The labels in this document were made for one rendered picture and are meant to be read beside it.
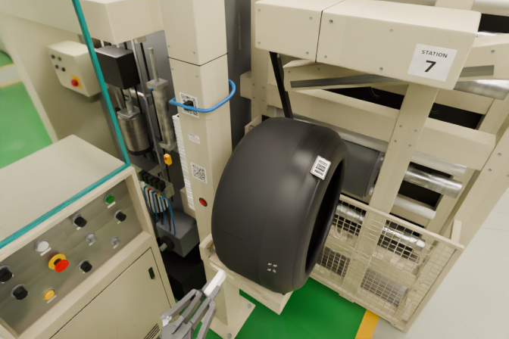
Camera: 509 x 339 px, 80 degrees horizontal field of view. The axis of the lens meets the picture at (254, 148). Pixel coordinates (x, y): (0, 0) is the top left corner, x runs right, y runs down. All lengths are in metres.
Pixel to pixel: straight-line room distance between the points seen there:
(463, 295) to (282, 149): 1.99
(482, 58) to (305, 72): 0.53
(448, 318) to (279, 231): 1.80
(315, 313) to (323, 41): 1.71
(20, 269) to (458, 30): 1.36
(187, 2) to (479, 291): 2.49
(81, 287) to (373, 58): 1.26
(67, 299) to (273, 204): 0.87
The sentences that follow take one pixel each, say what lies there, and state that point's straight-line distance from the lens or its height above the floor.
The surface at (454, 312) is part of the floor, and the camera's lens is 2.52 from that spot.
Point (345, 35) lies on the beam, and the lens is 0.94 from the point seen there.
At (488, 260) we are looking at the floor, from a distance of 2.92.
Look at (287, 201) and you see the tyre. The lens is 0.80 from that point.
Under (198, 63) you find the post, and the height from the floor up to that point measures 1.66.
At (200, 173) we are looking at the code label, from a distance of 1.16.
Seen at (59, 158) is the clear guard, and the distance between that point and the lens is 1.04.
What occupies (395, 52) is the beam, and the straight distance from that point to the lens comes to 0.91.
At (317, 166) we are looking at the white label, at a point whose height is 1.45.
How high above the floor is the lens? 1.98
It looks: 37 degrees down
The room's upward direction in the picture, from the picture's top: straight up
